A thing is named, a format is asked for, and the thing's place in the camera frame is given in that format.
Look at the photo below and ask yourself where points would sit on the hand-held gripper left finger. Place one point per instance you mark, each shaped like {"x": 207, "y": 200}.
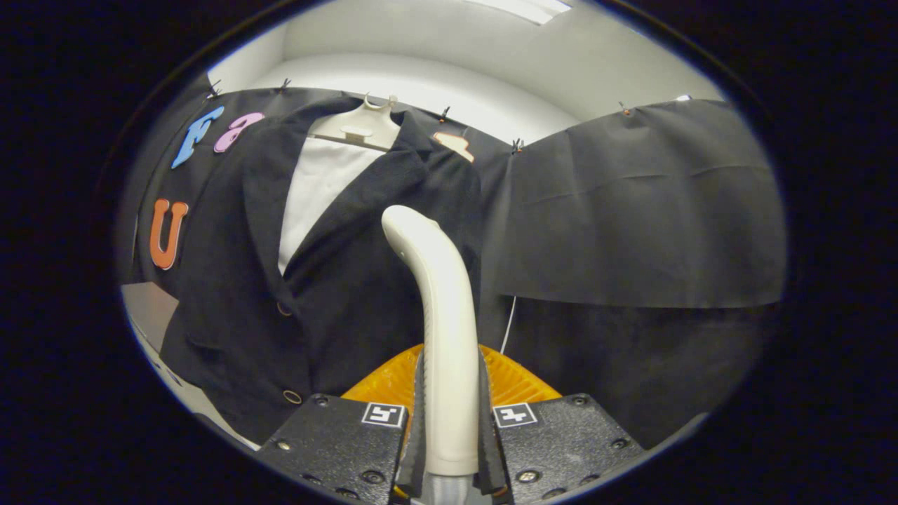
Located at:
{"x": 415, "y": 456}

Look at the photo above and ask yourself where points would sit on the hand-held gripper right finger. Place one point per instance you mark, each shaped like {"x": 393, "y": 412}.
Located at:
{"x": 489, "y": 449}

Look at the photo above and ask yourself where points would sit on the black suit jacket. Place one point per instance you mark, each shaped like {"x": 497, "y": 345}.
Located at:
{"x": 337, "y": 294}

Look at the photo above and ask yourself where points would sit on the white shirt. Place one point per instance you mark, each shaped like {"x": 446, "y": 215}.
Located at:
{"x": 316, "y": 189}

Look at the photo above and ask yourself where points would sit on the black backdrop cloth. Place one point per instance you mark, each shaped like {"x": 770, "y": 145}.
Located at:
{"x": 631, "y": 210}

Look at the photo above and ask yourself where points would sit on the grey cabinet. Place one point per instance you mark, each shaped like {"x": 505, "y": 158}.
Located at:
{"x": 147, "y": 308}

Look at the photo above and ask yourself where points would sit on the ceiling light panel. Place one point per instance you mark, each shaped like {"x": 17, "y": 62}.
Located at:
{"x": 533, "y": 8}

